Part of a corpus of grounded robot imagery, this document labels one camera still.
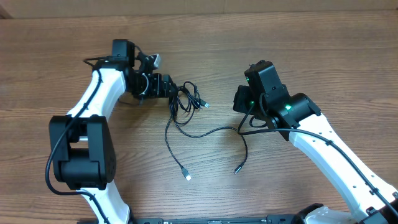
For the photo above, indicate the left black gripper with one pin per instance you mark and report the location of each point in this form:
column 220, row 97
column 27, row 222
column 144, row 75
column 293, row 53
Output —
column 166, row 88

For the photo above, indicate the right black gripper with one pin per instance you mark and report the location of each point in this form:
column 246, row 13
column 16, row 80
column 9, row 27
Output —
column 240, row 100

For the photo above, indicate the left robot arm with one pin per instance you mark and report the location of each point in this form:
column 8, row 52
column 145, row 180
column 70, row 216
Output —
column 82, row 159

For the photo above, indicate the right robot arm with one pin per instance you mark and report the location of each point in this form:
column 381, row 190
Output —
column 300, row 121

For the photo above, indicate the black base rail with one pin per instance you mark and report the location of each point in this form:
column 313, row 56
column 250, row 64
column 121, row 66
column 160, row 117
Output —
column 214, row 221

